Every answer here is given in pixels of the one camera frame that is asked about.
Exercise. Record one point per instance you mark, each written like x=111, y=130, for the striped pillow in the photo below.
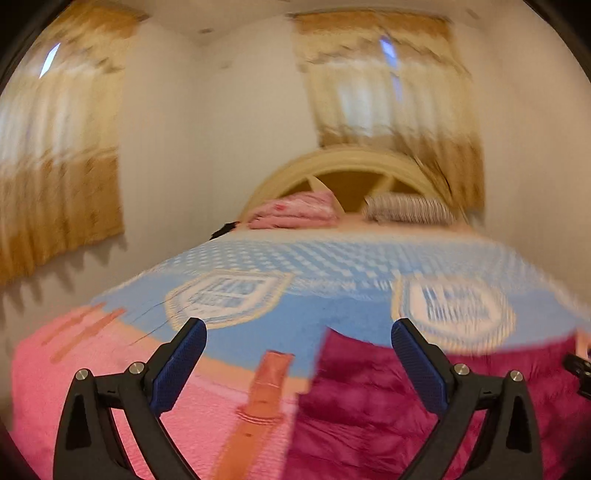
x=408, y=208

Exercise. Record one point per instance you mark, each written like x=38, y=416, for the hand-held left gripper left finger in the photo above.
x=180, y=364

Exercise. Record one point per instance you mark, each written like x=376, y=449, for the cream arched bed headboard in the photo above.
x=351, y=175

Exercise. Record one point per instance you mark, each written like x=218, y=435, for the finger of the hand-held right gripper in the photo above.
x=584, y=376

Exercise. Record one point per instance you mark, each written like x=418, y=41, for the pink folded pillow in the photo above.
x=295, y=211

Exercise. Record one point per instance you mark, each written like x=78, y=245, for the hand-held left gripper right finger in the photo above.
x=421, y=364

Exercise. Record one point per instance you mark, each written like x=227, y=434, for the dark cloth beside bed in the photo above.
x=224, y=230

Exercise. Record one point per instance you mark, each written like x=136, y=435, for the magenta quilted puffer jacket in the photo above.
x=360, y=406

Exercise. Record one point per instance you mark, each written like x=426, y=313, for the beige floral window curtain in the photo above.
x=55, y=161
x=392, y=92

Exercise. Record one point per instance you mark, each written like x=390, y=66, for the bed with pink-blue cover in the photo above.
x=115, y=369

